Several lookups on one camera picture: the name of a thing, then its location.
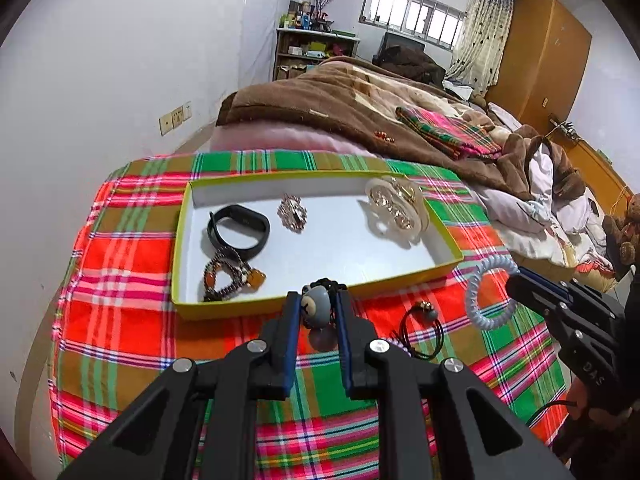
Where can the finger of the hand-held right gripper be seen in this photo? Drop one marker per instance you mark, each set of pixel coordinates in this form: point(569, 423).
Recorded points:
point(525, 290)
point(542, 278)

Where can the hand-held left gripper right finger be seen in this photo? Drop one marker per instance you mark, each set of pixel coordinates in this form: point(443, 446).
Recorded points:
point(346, 340)

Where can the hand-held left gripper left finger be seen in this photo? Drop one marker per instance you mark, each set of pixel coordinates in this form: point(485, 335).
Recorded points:
point(289, 340)

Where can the yellow cardboard box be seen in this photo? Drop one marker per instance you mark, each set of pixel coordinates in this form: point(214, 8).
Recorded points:
point(325, 245)

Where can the black wristband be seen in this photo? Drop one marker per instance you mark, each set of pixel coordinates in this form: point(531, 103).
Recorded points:
point(260, 240)

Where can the gold brooch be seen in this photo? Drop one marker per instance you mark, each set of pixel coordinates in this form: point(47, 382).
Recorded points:
point(294, 212)

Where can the clear hair claw clip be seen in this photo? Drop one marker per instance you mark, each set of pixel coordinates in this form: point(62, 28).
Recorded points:
point(395, 220)

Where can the white quilt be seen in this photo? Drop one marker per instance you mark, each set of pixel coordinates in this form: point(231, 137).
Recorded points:
point(505, 200)

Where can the brown teddy bear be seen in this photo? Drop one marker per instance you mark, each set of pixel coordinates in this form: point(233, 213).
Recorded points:
point(622, 240)

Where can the wooden bedside cabinet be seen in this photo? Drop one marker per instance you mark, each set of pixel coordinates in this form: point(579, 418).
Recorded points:
point(595, 162)

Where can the folded plaid cloth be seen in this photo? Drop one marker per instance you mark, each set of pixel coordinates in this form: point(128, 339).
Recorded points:
point(450, 132)

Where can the plaid bedsheet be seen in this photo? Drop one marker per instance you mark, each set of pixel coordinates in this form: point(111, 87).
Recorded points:
point(125, 260)

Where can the pink pillow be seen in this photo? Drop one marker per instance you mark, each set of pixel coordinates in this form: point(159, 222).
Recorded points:
point(280, 137)

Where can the wooden wardrobe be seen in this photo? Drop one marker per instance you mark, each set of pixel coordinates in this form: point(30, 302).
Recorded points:
point(540, 60)

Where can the brown blanket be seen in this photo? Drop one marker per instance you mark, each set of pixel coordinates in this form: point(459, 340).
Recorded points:
point(325, 105)

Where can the dark jacket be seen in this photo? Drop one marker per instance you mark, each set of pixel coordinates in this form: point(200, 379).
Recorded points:
point(410, 65)

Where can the patterned curtain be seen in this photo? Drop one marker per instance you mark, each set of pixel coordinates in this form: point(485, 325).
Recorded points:
point(480, 35)

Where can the black television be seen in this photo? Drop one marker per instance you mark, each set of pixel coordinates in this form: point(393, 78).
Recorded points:
point(400, 42)

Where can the barred window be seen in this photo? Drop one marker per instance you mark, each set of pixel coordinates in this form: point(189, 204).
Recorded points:
point(410, 10)

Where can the wooden shelf unit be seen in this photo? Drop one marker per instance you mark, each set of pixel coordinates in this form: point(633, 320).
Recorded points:
point(292, 40)

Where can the bottles on shelf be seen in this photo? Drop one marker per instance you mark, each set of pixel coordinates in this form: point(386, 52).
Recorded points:
point(305, 15)

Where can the wall socket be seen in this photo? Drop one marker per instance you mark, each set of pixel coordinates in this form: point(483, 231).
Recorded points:
point(175, 118)

